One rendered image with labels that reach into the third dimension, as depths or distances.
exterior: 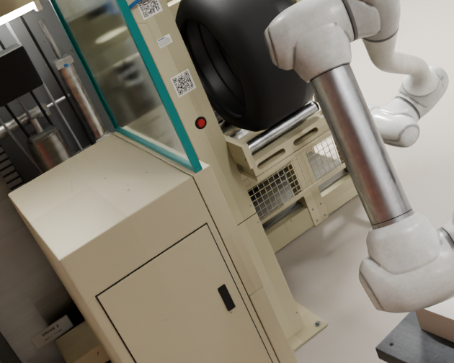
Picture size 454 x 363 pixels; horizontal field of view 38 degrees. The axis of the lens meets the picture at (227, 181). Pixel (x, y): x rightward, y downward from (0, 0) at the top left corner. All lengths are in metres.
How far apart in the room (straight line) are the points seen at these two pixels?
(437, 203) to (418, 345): 1.71
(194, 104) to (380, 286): 1.10
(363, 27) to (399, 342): 0.80
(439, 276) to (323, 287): 1.61
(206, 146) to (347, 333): 1.00
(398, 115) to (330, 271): 1.32
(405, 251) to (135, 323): 0.63
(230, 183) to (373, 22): 1.10
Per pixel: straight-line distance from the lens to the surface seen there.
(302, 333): 2.91
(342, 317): 2.93
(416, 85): 2.05
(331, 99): 1.54
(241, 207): 2.55
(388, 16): 1.61
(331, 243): 3.37
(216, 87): 2.75
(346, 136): 1.54
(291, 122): 2.49
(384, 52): 1.73
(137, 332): 1.60
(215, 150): 2.44
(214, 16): 2.30
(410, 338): 1.81
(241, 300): 1.70
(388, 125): 2.02
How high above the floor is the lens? 1.90
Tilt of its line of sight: 26 degrees down
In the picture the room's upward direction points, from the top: 24 degrees counter-clockwise
